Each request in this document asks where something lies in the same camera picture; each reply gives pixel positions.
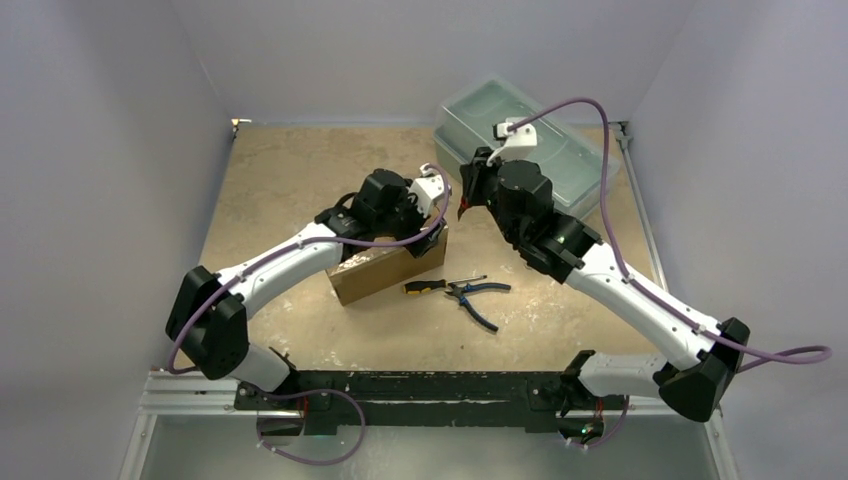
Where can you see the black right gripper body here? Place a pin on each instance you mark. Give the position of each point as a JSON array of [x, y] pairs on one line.
[[477, 180]]

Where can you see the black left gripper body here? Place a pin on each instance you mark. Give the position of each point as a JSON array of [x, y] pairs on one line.
[[406, 220]]

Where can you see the brown cardboard express box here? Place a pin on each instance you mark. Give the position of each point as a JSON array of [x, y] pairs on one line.
[[377, 269]]

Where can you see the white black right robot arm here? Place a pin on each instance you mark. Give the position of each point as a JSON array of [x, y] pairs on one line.
[[573, 254]]

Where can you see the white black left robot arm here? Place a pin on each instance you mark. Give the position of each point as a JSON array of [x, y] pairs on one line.
[[208, 323]]

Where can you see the translucent green plastic toolbox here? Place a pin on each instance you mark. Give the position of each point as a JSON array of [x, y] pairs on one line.
[[465, 122]]

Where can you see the yellow black screwdriver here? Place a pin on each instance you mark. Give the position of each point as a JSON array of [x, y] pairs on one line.
[[424, 286]]

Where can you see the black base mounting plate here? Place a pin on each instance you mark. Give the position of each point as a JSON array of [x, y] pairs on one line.
[[535, 401]]

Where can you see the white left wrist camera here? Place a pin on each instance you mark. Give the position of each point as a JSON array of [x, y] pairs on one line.
[[430, 189]]

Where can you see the blue handled pliers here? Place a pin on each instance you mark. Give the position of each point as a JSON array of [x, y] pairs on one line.
[[477, 301]]

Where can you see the aluminium frame rail right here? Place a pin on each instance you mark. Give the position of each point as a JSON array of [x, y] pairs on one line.
[[652, 245]]

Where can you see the aluminium frame rail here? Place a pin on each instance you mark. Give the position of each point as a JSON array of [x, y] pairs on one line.
[[652, 245], [194, 395]]

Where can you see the aluminium front frame rail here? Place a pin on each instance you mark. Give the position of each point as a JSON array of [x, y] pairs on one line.
[[194, 395]]

